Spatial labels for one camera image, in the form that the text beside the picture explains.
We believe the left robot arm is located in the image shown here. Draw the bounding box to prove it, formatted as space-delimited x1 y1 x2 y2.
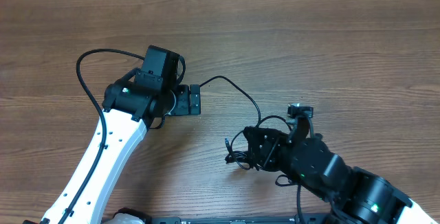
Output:
41 45 201 223

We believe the black cable bundle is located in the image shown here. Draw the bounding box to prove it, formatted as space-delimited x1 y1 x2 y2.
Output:
199 75 293 172

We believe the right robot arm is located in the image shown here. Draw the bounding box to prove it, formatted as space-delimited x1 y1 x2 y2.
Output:
243 127 434 223

